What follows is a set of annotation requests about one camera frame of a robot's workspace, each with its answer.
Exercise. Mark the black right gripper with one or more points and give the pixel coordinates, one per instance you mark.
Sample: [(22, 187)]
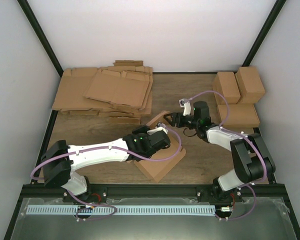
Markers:
[(177, 115)]

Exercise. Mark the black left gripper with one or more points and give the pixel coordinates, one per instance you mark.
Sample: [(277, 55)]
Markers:
[(138, 130)]

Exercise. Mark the brown cardboard box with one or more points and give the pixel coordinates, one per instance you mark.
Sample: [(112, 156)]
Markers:
[(163, 161)]

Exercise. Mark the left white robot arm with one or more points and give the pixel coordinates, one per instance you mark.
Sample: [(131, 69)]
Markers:
[(62, 160)]

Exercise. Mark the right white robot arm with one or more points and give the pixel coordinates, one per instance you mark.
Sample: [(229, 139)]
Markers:
[(251, 158)]

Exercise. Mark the folded cardboard box back left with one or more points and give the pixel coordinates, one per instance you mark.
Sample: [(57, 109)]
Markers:
[(225, 84)]

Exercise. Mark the folded cardboard box front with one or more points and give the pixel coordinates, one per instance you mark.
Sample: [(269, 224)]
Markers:
[(238, 116)]

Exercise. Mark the folded cardboard box back right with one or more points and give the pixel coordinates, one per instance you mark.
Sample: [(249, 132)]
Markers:
[(250, 86)]

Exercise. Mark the stack of flat cardboard sheets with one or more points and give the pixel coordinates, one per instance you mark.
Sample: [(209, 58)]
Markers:
[(121, 92)]

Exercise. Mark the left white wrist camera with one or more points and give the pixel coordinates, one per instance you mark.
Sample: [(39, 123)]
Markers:
[(159, 127)]

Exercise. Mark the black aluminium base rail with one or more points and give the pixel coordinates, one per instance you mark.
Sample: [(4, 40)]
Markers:
[(203, 192)]

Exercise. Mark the light blue slotted cable duct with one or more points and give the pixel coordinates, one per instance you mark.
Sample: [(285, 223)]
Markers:
[(124, 210)]

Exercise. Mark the right black frame post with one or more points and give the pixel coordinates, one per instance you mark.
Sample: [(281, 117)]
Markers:
[(266, 27)]

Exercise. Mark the black frame post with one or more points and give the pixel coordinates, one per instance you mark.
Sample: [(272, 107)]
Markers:
[(32, 19), (266, 27)]

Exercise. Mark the left black frame post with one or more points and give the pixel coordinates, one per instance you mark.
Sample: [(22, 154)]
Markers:
[(32, 19)]

